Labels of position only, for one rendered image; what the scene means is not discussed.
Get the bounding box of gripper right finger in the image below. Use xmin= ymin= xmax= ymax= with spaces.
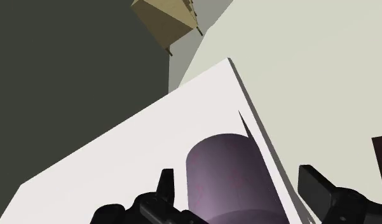
xmin=297 ymin=164 xmax=382 ymax=224

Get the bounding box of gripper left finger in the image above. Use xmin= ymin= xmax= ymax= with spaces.
xmin=89 ymin=168 xmax=210 ymax=224

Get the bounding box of white table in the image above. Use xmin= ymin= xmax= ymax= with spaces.
xmin=0 ymin=57 xmax=317 ymax=224

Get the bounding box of purple cylinder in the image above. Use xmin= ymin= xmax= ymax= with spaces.
xmin=185 ymin=133 xmax=290 ymax=224

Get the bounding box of tan wooden cabinet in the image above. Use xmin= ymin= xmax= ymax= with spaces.
xmin=130 ymin=0 xmax=204 ymax=57

